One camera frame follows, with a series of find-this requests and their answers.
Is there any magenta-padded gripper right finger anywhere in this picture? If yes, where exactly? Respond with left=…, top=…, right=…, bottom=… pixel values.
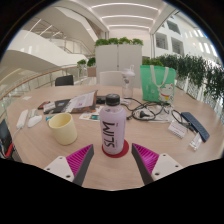
left=131, top=142, right=184, bottom=186

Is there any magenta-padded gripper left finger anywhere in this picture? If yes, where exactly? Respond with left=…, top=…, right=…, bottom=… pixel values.
left=42, top=143, right=95, bottom=187

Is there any lilac drink bottle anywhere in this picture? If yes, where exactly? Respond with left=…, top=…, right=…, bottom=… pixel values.
left=98, top=93, right=128, bottom=156

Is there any pale yellow mug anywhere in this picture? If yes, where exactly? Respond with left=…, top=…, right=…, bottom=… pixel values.
left=47, top=112, right=79, bottom=146

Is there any flat round red coaster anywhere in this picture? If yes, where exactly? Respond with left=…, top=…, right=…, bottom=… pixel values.
left=101, top=138, right=131, bottom=159

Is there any white plastic packet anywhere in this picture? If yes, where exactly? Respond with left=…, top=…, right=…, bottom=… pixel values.
left=167, top=120, right=189, bottom=140

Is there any small clear plastic box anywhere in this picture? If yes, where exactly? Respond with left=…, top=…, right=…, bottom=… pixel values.
left=188, top=132, right=204, bottom=151

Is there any white computer mouse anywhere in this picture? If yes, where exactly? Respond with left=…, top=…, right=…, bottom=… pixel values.
left=26, top=114, right=44, bottom=129

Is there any dark blue keyboard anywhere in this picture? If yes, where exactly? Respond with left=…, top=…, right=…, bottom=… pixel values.
left=180, top=111, right=211, bottom=143

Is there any colourful sticker sheet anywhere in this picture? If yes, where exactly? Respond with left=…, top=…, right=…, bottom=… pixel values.
left=78, top=111, right=101, bottom=122

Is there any red and black chair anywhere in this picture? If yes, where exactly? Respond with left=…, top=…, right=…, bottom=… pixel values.
left=0, top=118, right=16, bottom=161

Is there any white power strip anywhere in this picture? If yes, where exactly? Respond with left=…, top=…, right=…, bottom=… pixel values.
left=15, top=108, right=30, bottom=130

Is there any open printed booklet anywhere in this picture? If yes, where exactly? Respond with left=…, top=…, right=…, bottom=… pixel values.
left=62, top=89, right=100, bottom=115

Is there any green tote bag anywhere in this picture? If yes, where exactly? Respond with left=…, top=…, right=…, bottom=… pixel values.
left=139, top=64, right=177, bottom=104

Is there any black office chair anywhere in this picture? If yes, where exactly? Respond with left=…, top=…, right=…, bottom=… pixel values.
left=54, top=74, right=75, bottom=87

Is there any clear shaker bottle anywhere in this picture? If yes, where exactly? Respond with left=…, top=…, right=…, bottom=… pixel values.
left=120, top=64, right=137, bottom=100

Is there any row of green hedge plants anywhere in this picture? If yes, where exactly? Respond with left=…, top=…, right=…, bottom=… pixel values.
left=155, top=52, right=224, bottom=112

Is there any white chair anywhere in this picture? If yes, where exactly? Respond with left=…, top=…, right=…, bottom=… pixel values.
left=98, top=70, right=124, bottom=89

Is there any small potted plant stand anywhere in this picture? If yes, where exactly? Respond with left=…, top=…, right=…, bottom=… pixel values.
left=76, top=56, right=98, bottom=79

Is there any low shelf with plants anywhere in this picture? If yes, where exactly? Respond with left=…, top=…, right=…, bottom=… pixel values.
left=141, top=56, right=165, bottom=68

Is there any white cabinet topped with plants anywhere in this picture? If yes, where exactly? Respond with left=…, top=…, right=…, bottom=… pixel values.
left=93, top=36, right=145, bottom=85

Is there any black cable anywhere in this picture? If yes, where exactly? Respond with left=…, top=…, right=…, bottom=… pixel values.
left=120, top=96, right=175, bottom=123

